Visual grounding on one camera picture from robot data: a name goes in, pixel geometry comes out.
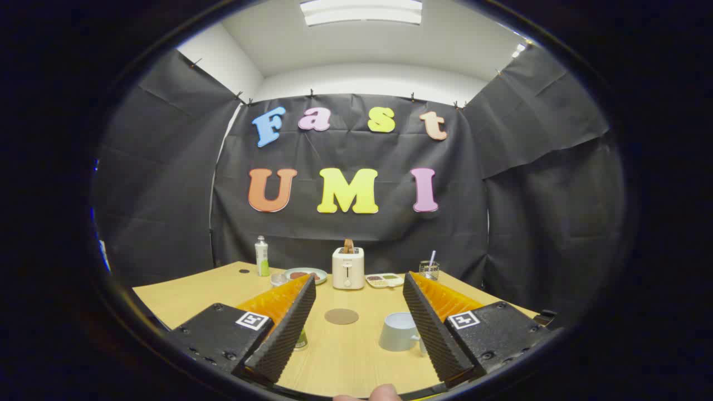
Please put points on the cream toaster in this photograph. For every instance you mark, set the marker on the cream toaster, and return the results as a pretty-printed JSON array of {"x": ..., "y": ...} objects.
[{"x": 348, "y": 270}]

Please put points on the white divided seed dish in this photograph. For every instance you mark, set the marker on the white divided seed dish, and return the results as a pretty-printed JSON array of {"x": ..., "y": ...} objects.
[{"x": 384, "y": 280}]

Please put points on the pale green plate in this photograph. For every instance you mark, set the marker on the pale green plate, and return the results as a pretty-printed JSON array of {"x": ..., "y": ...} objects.
[{"x": 317, "y": 274}]

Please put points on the pale blue cup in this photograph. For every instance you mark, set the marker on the pale blue cup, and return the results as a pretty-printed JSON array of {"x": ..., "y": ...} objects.
[{"x": 396, "y": 332}]

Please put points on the white straw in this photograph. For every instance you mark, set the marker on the white straw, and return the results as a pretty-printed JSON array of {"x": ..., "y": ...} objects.
[{"x": 431, "y": 257}]

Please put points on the small white green bottle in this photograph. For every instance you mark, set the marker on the small white green bottle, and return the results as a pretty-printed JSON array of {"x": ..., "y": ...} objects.
[{"x": 262, "y": 259}]

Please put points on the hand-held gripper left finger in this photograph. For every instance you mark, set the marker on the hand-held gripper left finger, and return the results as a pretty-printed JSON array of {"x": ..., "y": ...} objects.
[{"x": 289, "y": 328}]

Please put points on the brown bread slice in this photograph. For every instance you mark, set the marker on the brown bread slice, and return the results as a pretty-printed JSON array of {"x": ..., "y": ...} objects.
[{"x": 348, "y": 245}]

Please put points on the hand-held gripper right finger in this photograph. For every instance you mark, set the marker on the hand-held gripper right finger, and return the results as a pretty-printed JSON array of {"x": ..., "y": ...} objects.
[{"x": 431, "y": 328}]

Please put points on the ceiling light panel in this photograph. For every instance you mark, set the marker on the ceiling light panel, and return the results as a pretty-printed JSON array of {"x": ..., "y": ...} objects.
[
  {"x": 361, "y": 12},
  {"x": 519, "y": 50}
]

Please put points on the wooden table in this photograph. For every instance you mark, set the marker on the wooden table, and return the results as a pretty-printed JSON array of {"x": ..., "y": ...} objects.
[{"x": 351, "y": 356}]

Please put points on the round brown coaster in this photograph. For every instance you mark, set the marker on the round brown coaster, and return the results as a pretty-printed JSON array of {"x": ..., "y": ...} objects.
[{"x": 341, "y": 316}]

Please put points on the clear juice bottle green label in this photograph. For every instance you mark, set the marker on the clear juice bottle green label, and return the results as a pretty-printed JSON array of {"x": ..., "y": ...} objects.
[{"x": 301, "y": 338}]

